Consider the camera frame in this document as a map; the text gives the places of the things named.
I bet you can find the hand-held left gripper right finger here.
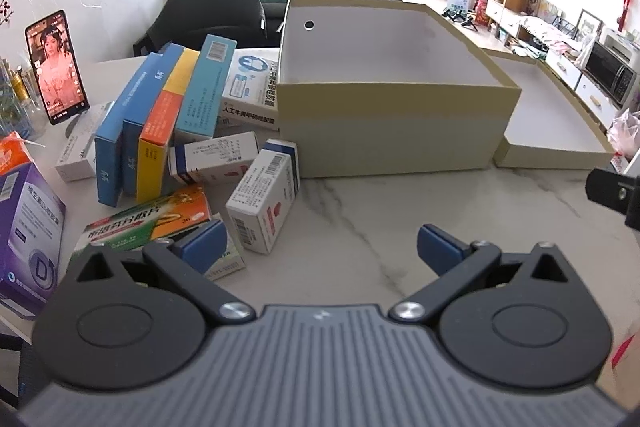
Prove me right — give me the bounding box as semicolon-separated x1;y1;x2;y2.
389;223;571;325

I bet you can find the pink plastic bag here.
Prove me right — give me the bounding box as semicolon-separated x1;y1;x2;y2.
607;107;640;158

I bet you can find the white low cabinet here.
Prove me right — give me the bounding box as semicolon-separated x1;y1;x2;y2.
485;0;640;128

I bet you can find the grey phone stand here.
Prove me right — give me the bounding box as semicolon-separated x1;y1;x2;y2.
62;104;101;140

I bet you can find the tan cardboard box lid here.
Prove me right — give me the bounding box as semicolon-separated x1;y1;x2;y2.
482;48;617;169

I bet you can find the green orange medicine box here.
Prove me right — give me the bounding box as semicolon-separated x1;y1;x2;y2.
66;184;247;282

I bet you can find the white printer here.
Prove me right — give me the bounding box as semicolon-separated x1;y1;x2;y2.
597;29;640;62

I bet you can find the black microwave oven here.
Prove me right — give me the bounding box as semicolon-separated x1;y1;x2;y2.
582;39;640;110

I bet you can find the purple medicine box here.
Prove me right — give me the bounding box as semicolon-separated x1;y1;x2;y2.
0;162;67;319

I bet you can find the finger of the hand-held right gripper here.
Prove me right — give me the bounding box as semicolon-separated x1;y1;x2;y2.
586;167;640;228

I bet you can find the black smartphone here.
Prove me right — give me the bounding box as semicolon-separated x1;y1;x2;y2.
25;10;91;126

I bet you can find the tan cardboard box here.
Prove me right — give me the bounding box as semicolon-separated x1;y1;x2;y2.
276;0;522;179

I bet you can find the clear water bottle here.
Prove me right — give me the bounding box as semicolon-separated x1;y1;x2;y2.
0;99;48;142

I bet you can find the white marble desktop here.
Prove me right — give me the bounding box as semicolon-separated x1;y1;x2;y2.
0;47;640;388

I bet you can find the white blue-print medicine box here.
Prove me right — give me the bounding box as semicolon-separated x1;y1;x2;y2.
219;54;281;128

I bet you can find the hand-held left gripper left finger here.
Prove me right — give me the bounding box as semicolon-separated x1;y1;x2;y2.
74;219;257;327

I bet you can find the light blue medicine box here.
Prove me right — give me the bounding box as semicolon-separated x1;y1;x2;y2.
174;34;238;144

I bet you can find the white strawberry-print medicine box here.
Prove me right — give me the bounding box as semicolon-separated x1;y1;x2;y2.
168;131;261;186
225;139;301;255

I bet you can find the standing picture frame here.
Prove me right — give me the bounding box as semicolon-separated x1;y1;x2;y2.
575;9;604;40

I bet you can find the red hanging string ornament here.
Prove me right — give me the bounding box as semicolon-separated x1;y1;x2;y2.
617;0;636;32

